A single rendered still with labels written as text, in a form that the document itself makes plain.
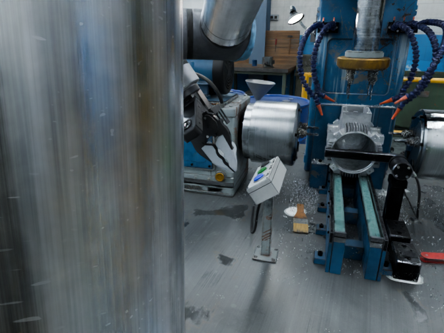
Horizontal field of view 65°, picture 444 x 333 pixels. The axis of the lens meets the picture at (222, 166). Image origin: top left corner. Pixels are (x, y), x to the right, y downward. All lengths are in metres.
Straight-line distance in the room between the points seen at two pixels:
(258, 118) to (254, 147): 0.11
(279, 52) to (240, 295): 5.70
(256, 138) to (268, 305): 0.63
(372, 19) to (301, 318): 0.97
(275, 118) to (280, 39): 5.11
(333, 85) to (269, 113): 0.38
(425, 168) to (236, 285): 0.77
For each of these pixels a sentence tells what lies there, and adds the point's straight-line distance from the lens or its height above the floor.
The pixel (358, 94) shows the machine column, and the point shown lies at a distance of 1.61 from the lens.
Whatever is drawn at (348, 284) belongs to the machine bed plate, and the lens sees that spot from 1.03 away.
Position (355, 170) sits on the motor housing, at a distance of 1.37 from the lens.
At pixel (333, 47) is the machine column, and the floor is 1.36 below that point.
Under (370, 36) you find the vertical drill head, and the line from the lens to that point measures 1.36.
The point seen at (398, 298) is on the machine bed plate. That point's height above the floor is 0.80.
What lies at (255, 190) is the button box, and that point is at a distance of 0.89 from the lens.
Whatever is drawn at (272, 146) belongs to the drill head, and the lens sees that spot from 1.31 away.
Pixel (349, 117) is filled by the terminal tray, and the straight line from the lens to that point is 1.38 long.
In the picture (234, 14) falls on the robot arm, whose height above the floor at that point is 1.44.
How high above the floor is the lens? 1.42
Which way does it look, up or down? 21 degrees down
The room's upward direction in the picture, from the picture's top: straight up
